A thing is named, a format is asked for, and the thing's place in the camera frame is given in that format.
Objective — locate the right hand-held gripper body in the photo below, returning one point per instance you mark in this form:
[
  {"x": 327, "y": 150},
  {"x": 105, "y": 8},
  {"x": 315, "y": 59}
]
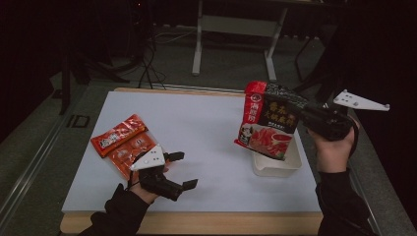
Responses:
[{"x": 323, "y": 123}]

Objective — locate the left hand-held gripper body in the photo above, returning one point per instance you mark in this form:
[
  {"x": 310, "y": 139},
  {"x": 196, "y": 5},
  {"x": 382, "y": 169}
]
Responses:
[{"x": 150, "y": 159}]

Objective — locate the red and black sauce packet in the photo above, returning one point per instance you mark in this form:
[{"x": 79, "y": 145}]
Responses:
[{"x": 268, "y": 128}]

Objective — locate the person's left hand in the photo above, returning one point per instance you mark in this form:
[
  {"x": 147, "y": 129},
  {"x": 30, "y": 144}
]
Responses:
[{"x": 146, "y": 193}]

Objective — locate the black metal stand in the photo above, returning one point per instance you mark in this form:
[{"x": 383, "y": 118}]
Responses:
[
  {"x": 70, "y": 75},
  {"x": 327, "y": 49}
]

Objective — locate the white plastic tray container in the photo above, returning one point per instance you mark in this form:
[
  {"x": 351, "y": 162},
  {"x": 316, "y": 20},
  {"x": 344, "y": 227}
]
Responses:
[{"x": 278, "y": 167}]

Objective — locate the orange-red snack packet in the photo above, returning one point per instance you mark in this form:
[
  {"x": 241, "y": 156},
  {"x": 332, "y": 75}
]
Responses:
[{"x": 116, "y": 135}]

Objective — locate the white metal stand frame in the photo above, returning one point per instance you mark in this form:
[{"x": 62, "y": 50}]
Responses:
[{"x": 236, "y": 26}]

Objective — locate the person's right hand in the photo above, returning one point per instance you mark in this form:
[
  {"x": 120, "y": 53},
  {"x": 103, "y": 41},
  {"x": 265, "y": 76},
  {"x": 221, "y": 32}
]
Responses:
[{"x": 331, "y": 154}]

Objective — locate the clear orange packet with pieces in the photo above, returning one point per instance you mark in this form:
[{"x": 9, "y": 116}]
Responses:
[{"x": 126, "y": 152}]

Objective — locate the white table mat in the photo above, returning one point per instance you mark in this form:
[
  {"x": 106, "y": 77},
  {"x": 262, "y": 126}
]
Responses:
[{"x": 203, "y": 131}]

